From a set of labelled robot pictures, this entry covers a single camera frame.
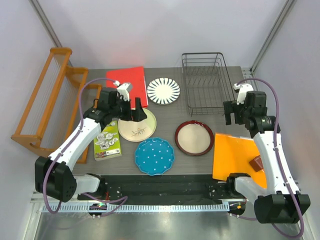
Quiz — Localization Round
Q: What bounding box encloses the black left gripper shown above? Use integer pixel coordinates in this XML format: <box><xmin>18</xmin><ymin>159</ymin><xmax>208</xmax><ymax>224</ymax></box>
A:
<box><xmin>110</xmin><ymin>96</ymin><xmax>147</xmax><ymax>122</ymax></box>

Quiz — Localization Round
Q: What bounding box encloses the blue polka dot plate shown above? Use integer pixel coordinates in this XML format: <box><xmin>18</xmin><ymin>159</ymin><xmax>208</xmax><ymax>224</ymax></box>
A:
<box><xmin>134</xmin><ymin>137</ymin><xmax>175</xmax><ymax>176</ymax></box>

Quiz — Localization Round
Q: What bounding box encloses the dark red rimmed plate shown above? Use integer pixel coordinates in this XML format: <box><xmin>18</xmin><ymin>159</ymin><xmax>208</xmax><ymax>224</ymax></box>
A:
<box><xmin>174</xmin><ymin>120</ymin><xmax>215</xmax><ymax>156</ymax></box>

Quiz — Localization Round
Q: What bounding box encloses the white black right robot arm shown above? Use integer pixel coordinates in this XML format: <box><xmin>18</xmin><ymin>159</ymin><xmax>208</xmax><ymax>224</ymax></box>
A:
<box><xmin>223</xmin><ymin>90</ymin><xmax>311</xmax><ymax>224</ymax></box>

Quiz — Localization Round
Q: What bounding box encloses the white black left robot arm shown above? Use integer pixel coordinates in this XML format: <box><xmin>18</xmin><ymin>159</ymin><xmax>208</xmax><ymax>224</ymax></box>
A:
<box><xmin>34</xmin><ymin>82</ymin><xmax>147</xmax><ymax>203</ymax></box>

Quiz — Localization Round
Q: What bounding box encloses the orange wooden rack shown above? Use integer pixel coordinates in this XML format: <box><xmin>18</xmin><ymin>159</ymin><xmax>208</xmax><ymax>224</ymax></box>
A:
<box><xmin>11</xmin><ymin>47</ymin><xmax>102</xmax><ymax>157</ymax></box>

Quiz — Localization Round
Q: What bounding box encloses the cream plate with twig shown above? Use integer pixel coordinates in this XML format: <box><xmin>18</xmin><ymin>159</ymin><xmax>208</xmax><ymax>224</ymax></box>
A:
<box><xmin>117</xmin><ymin>108</ymin><xmax>157</xmax><ymax>142</ymax></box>

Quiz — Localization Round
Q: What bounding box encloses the white blue striped plate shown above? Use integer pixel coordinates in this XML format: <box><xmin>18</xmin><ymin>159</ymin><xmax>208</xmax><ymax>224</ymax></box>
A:
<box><xmin>146</xmin><ymin>77</ymin><xmax>181</xmax><ymax>106</ymax></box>

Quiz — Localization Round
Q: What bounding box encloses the orange folder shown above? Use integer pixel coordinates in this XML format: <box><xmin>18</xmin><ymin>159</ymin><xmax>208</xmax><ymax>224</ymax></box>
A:
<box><xmin>212</xmin><ymin>133</ymin><xmax>267</xmax><ymax>188</ymax></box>

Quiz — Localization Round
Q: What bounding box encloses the red folder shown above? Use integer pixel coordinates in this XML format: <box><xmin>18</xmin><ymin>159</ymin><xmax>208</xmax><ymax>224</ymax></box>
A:
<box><xmin>105</xmin><ymin>66</ymin><xmax>149</xmax><ymax>109</ymax></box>

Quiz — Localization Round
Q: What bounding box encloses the green booklet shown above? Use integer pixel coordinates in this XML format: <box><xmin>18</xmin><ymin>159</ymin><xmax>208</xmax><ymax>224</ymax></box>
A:
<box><xmin>93</xmin><ymin>120</ymin><xmax>122</xmax><ymax>162</ymax></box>

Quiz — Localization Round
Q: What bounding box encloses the small brown block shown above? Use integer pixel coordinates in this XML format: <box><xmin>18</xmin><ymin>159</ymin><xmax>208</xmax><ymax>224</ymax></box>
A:
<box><xmin>249</xmin><ymin>155</ymin><xmax>264</xmax><ymax>172</ymax></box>

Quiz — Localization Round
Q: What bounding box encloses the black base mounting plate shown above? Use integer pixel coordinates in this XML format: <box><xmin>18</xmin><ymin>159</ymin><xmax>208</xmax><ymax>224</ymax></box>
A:
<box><xmin>90</xmin><ymin>174</ymin><xmax>244</xmax><ymax>206</ymax></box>

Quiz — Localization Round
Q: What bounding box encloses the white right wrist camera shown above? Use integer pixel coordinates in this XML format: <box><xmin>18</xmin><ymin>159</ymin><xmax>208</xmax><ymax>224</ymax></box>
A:
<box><xmin>233</xmin><ymin>83</ymin><xmax>254</xmax><ymax>105</ymax></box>

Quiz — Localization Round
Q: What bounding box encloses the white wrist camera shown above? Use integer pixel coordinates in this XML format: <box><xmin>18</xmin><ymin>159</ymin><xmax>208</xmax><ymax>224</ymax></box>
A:
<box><xmin>113</xmin><ymin>80</ymin><xmax>133</xmax><ymax>102</ymax></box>
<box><xmin>233</xmin><ymin>83</ymin><xmax>254</xmax><ymax>105</ymax></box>

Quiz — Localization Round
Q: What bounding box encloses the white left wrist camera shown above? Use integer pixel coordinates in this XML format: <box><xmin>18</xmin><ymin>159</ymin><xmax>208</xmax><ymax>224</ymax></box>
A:
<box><xmin>113</xmin><ymin>80</ymin><xmax>133</xmax><ymax>102</ymax></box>

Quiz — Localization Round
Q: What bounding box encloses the black wire dish rack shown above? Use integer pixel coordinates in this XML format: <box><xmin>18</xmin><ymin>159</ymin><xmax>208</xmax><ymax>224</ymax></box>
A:
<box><xmin>181</xmin><ymin>52</ymin><xmax>235</xmax><ymax>115</ymax></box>

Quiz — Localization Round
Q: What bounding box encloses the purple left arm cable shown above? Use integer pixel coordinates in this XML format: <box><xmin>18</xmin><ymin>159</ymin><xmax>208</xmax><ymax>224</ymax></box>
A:
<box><xmin>42</xmin><ymin>77</ymin><xmax>129</xmax><ymax>216</ymax></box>

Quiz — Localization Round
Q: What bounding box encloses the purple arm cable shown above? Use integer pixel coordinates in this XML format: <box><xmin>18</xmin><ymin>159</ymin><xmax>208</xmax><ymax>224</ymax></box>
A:
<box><xmin>229</xmin><ymin>77</ymin><xmax>305</xmax><ymax>238</ymax></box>
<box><xmin>42</xmin><ymin>77</ymin><xmax>129</xmax><ymax>216</ymax></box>

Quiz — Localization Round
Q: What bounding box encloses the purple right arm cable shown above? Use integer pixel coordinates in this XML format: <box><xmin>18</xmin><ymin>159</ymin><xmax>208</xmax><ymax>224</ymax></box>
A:
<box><xmin>229</xmin><ymin>77</ymin><xmax>305</xmax><ymax>238</ymax></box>

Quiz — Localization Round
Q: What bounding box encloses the white slotted cable duct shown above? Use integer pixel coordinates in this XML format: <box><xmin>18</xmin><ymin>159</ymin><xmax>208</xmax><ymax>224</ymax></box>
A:
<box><xmin>41</xmin><ymin>203</ymin><xmax>230</xmax><ymax>213</ymax></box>

